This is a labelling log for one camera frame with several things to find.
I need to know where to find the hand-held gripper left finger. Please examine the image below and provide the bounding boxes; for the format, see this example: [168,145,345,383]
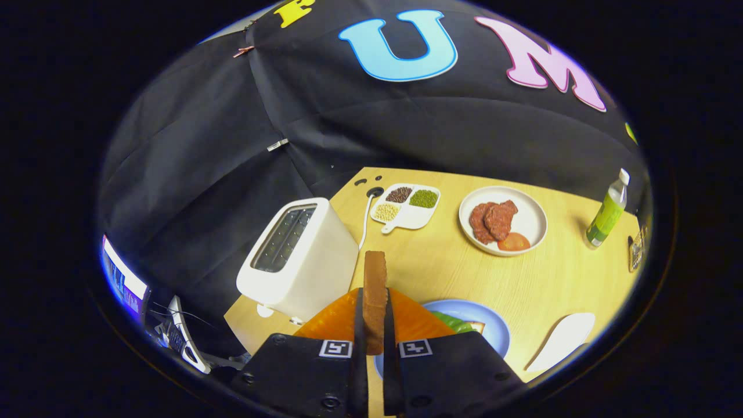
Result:
[231,287,370,418]

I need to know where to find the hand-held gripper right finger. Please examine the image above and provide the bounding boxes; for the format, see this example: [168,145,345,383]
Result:
[382,287,526,418]

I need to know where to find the toasted bread slice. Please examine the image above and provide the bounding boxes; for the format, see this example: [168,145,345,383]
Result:
[363,251,388,356]

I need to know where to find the green lettuce leaf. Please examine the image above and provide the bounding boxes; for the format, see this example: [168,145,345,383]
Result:
[430,310,475,334]

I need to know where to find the blue plate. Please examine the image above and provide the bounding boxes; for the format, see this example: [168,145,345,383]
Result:
[374,299,511,381]

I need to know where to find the white toaster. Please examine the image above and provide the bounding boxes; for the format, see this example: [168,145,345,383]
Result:
[236,197,360,325]

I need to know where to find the white divided dish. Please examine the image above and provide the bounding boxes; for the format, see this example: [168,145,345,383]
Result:
[370,183,441,235]

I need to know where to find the white leaf-shaped plate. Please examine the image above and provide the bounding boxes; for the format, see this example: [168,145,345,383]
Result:
[525,312,596,373]

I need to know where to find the brown meat patty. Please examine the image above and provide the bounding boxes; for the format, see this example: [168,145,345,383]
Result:
[469,202,497,245]
[484,200,519,242]

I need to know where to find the red tomato slice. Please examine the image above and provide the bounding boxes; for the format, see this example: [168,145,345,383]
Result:
[497,232,531,252]

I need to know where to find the round white plate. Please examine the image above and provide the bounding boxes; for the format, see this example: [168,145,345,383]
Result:
[459,186,548,257]

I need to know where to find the computer monitor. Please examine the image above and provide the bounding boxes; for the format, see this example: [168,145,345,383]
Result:
[100,234,150,317]

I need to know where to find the black backdrop cloth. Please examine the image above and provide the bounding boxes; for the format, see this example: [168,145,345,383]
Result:
[96,0,650,355]

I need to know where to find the green label plastic bottle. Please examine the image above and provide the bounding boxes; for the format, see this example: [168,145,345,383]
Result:
[585,168,630,248]

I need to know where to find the small metal rack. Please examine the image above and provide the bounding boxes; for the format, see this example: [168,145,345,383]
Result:
[627,225,650,273]

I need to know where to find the white toaster cable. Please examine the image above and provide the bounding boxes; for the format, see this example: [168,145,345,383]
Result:
[358,193,377,250]

